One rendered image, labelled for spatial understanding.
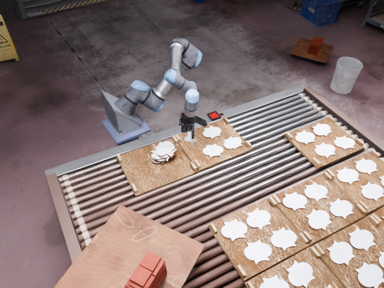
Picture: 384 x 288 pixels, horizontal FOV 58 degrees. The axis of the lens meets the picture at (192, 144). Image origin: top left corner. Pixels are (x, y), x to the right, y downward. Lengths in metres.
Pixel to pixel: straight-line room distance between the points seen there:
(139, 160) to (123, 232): 0.59
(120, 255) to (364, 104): 3.66
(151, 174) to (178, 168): 0.17
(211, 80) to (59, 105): 1.88
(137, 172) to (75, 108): 2.23
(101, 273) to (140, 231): 0.27
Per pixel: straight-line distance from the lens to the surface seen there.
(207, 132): 2.42
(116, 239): 1.82
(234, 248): 1.90
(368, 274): 2.02
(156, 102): 2.47
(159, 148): 2.21
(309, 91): 2.95
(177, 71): 2.08
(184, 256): 1.74
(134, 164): 2.24
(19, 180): 3.69
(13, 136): 4.17
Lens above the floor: 2.58
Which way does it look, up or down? 45 degrees down
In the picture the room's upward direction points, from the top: 1 degrees clockwise
